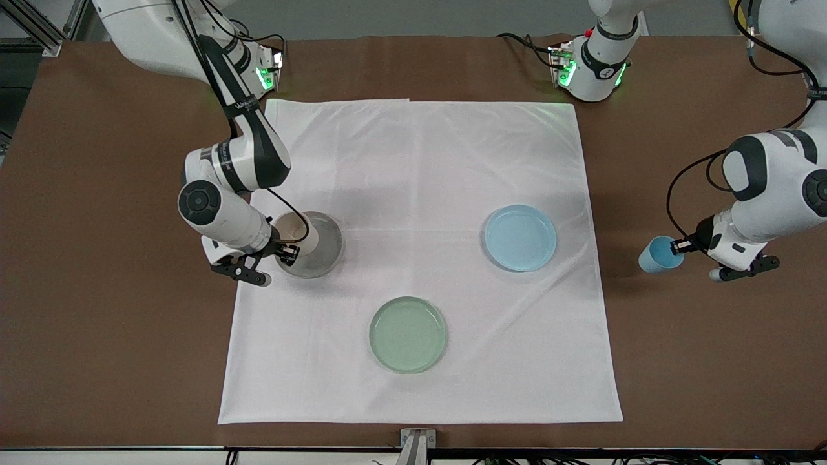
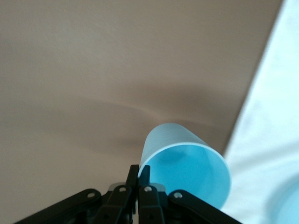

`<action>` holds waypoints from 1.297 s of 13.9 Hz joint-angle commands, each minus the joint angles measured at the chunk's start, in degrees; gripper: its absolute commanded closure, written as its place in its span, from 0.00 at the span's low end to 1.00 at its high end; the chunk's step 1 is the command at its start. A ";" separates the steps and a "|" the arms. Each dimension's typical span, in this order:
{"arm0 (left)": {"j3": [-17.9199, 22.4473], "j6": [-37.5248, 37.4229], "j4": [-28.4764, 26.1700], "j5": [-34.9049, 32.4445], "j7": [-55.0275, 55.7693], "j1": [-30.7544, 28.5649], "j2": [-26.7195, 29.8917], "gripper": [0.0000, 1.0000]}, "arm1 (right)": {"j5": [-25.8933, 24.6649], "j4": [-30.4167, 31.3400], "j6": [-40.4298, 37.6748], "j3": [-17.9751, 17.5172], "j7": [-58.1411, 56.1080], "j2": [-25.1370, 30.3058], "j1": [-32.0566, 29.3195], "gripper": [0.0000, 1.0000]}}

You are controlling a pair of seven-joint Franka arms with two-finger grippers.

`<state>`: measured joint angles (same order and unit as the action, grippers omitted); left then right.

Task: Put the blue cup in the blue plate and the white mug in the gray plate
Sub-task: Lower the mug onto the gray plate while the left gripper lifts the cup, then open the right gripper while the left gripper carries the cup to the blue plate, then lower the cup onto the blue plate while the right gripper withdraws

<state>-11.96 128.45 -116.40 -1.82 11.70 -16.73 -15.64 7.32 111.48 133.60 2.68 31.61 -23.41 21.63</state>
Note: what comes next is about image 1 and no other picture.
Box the white mug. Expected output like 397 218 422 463
271 213 324 267

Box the blue cup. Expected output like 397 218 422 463
638 235 685 274

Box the gray plate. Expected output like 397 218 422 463
274 211 346 280

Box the green plate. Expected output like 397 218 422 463
369 296 448 375

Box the blue plate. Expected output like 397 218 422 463
483 204 558 273

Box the white table cloth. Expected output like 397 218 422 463
218 98 624 426

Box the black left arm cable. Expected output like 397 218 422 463
665 0 820 241

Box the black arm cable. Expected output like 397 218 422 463
665 0 820 241
169 0 311 245

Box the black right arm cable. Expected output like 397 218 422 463
169 0 311 245

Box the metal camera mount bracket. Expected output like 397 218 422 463
395 428 438 465

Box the black left base cable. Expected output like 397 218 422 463
496 32 569 68

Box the aluminium frame profile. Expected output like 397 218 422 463
0 0 88 57

